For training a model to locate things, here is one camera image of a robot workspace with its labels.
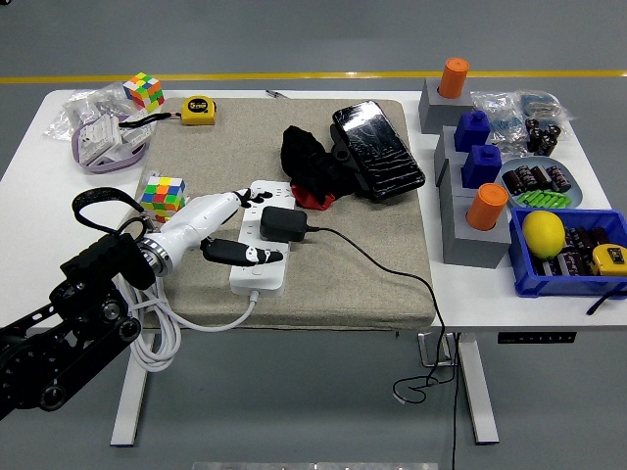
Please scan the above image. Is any white power strip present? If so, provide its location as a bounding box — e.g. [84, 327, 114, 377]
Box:
[228, 179, 298, 299]

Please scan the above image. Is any white table leg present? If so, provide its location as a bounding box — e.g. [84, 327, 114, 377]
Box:
[458, 337, 501, 446]
[110, 332, 151, 447]

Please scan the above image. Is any purple tray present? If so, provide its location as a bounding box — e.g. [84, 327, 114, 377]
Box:
[71, 115, 158, 175]

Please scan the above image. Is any large grey block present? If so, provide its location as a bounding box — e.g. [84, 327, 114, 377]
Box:
[442, 193, 511, 270]

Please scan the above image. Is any wide orange cylinder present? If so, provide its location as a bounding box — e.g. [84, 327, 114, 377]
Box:
[465, 182, 509, 232]

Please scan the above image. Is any black phone stand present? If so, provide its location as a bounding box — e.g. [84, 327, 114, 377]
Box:
[328, 122, 378, 197]

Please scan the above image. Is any silver metal plate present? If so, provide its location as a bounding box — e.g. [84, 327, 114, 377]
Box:
[192, 461, 441, 470]

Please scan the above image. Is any white plastic parts holder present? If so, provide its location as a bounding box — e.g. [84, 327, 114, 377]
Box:
[77, 115, 153, 165]

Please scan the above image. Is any blue plastic bin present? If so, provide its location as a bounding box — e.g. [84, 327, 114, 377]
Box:
[507, 208, 627, 300]

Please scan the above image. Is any clear bag of white parts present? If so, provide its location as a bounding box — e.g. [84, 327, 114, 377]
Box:
[43, 81, 136, 143]

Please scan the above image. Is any standing dark capacitors cluster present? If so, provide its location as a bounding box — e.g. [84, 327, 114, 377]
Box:
[524, 116, 563, 157]

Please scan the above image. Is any large colourful puzzle cube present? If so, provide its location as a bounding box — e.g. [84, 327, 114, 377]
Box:
[140, 175, 189, 225]

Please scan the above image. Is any white power strip cable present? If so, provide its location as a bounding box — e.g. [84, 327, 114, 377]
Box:
[117, 273, 261, 374]

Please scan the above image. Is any grey-brown fabric mat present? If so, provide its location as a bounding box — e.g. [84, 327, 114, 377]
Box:
[110, 96, 437, 332]

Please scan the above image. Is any small colourful puzzle cube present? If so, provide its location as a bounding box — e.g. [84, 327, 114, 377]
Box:
[121, 71, 166, 115]

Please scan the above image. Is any clear bag of blue parts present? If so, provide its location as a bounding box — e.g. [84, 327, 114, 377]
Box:
[516, 89, 575, 123]

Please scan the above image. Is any clear bag of small parts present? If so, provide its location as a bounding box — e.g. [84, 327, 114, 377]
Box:
[469, 90, 533, 158]

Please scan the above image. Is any yellow tape measure black strap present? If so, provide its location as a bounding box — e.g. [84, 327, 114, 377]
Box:
[117, 95, 217, 129]

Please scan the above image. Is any black plug adapter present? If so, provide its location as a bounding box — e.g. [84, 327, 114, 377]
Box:
[259, 206, 309, 244]

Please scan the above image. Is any thin black adapter cord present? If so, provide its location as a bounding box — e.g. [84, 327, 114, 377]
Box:
[304, 223, 462, 470]

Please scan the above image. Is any dark capacitors pile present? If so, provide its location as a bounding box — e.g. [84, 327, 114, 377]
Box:
[531, 225, 611, 278]

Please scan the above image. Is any black table control panel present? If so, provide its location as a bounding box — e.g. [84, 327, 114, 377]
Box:
[498, 331, 578, 346]

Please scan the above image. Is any metal bracket under table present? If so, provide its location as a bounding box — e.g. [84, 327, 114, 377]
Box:
[417, 332, 459, 367]

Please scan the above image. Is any yellow lemon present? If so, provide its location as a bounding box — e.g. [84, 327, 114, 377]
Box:
[521, 211, 567, 259]

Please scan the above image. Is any black and red cloth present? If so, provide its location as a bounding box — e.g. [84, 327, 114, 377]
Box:
[279, 124, 366, 212]

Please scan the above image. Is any yellow tape measure dark label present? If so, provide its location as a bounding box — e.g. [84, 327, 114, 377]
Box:
[586, 243, 627, 316]

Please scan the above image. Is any green batteries row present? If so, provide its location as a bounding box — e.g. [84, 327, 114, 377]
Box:
[516, 189, 574, 209]

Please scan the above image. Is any short orange cylinder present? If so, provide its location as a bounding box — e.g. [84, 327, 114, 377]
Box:
[437, 57, 470, 100]

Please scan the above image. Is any light blue plate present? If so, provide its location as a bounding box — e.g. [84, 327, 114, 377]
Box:
[493, 157, 585, 211]

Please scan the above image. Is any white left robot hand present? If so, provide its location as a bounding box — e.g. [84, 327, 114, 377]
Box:
[159, 188, 285, 269]

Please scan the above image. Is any blue block with knob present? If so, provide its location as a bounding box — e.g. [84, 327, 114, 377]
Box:
[453, 110, 492, 153]
[460, 144, 504, 191]

